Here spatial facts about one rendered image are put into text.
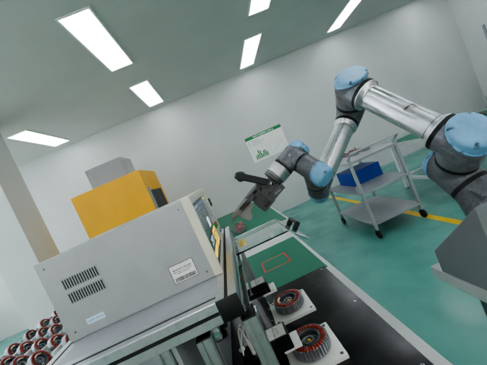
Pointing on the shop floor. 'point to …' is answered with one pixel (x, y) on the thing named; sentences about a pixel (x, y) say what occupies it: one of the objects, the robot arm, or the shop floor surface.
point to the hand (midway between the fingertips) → (232, 216)
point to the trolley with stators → (377, 180)
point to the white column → (22, 242)
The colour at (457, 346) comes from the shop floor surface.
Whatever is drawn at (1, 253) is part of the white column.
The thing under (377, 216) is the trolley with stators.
